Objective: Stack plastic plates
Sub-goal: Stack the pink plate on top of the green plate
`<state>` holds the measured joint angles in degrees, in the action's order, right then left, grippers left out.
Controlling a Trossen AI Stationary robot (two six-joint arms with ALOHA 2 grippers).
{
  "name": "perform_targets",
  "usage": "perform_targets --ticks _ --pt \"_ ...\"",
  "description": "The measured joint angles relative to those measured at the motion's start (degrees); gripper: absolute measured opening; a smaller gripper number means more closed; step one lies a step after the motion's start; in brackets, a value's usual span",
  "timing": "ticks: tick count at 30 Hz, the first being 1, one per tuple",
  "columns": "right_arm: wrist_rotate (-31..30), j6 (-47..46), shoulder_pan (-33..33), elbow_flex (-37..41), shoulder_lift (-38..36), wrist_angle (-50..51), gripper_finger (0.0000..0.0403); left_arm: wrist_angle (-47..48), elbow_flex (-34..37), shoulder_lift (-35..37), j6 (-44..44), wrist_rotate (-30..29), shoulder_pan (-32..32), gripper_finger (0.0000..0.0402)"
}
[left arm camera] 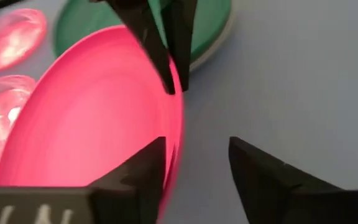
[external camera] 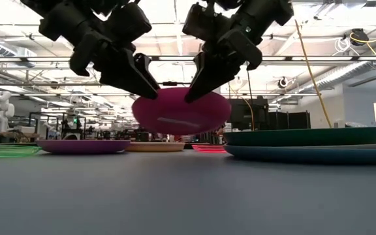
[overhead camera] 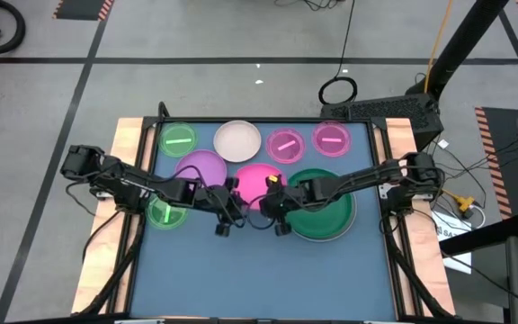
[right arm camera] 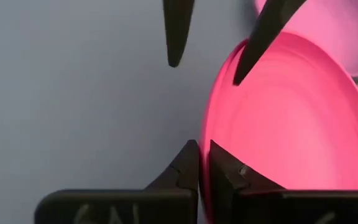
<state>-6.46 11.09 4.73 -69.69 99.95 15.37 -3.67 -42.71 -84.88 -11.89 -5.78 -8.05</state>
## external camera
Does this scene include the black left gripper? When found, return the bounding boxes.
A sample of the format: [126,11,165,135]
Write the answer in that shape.
[39,0,161,101]

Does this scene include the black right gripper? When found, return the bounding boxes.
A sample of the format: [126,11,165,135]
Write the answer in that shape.
[183,5,268,104]

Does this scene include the hot pink medium plate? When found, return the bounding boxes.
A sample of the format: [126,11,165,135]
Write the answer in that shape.
[131,87,232,136]

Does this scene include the small translucent pink plate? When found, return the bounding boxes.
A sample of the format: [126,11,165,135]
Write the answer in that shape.
[191,144,227,153]

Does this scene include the purple medium plastic plate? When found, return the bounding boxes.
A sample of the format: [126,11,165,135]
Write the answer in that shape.
[36,139,131,155]

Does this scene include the large dark green plate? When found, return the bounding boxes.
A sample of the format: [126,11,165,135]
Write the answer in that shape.
[223,126,376,147]

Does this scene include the large blue plastic plate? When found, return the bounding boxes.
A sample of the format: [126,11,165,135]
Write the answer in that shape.
[224,144,376,165]

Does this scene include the small translucent green plate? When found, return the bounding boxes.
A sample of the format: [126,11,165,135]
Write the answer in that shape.
[0,144,42,159]

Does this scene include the black partition panels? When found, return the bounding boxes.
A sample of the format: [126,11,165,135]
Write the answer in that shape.
[268,110,312,130]

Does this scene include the white humanoid robot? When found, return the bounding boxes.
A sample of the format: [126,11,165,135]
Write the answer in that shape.
[0,90,16,133]

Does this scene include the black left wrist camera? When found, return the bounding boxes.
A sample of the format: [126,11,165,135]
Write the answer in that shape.
[106,1,153,50]

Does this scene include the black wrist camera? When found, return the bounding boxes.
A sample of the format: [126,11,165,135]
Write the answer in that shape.
[106,1,153,50]
[181,2,232,42]

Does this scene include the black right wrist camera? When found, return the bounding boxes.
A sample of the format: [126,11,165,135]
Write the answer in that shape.
[181,2,232,42]

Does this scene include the black frame workstation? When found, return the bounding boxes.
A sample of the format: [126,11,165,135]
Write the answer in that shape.
[27,112,88,142]

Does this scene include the yellow hanging cable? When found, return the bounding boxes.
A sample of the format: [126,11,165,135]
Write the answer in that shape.
[293,19,334,129]

